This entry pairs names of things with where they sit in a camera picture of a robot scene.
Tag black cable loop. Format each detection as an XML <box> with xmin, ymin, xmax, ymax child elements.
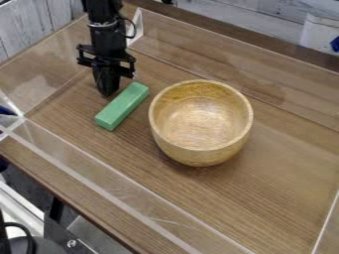
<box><xmin>0</xmin><ymin>221</ymin><xmax>39</xmax><ymax>254</ymax></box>

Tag light wooden bowl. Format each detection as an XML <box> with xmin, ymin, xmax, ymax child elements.
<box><xmin>148</xmin><ymin>79</ymin><xmax>255</xmax><ymax>167</ymax></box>

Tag black table leg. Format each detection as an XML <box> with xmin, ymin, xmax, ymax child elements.
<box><xmin>50</xmin><ymin>197</ymin><xmax>66</xmax><ymax>223</ymax></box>

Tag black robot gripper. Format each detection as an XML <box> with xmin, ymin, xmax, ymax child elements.
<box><xmin>78</xmin><ymin>23</ymin><xmax>136</xmax><ymax>96</ymax></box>

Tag clear acrylic tray wall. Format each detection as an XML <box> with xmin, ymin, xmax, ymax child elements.
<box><xmin>0</xmin><ymin>114</ymin><xmax>254</xmax><ymax>254</ymax></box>

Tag white cylindrical container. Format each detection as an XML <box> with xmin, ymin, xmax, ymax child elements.
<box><xmin>299</xmin><ymin>13</ymin><xmax>339</xmax><ymax>57</ymax></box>

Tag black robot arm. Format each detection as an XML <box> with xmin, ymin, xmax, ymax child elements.
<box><xmin>78</xmin><ymin>0</ymin><xmax>136</xmax><ymax>97</ymax></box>

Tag green rectangular block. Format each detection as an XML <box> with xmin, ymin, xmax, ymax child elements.
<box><xmin>94</xmin><ymin>82</ymin><xmax>150</xmax><ymax>131</ymax></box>

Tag clear acrylic corner bracket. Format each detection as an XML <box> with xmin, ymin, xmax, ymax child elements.
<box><xmin>127</xmin><ymin>8</ymin><xmax>144</xmax><ymax>46</ymax></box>

